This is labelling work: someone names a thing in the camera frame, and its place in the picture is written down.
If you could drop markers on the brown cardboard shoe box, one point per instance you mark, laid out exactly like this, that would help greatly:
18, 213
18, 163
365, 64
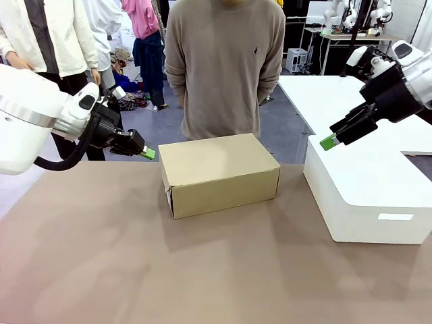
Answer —
219, 168

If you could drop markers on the white curtain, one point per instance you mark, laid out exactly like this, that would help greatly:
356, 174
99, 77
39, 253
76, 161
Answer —
423, 20

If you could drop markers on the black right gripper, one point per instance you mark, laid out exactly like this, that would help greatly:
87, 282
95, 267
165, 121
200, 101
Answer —
391, 94

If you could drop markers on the white cube case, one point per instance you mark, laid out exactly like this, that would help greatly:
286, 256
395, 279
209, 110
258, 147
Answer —
297, 60

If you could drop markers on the person in beige sweater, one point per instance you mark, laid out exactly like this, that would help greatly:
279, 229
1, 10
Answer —
222, 67

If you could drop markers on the brown top desk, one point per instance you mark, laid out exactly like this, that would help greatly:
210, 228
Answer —
341, 37

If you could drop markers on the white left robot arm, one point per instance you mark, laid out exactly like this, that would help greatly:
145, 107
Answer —
20, 135

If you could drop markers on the blue cloth pile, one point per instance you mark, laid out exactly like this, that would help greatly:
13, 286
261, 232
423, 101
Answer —
126, 82

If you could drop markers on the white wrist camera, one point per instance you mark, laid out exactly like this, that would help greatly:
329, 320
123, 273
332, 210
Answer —
116, 92
356, 55

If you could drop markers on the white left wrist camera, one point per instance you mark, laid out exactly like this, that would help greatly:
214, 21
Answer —
116, 92

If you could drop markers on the white rectangular label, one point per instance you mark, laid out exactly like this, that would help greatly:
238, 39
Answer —
395, 217

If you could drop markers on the mannequin in white jacket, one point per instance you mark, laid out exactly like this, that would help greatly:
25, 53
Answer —
67, 33

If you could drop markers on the brown clothes heap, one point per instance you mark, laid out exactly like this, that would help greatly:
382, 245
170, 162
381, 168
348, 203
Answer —
121, 55

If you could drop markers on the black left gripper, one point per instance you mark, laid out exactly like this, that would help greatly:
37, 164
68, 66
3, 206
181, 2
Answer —
106, 128

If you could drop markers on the small white robot arm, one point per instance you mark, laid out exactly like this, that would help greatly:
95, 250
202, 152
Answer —
379, 10
332, 13

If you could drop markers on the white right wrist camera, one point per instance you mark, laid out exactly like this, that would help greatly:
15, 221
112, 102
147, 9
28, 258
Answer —
356, 55

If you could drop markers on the black stand pole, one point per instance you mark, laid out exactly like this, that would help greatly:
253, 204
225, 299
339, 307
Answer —
356, 20

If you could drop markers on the plaid clothes pile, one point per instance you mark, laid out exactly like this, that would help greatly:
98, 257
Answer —
135, 103

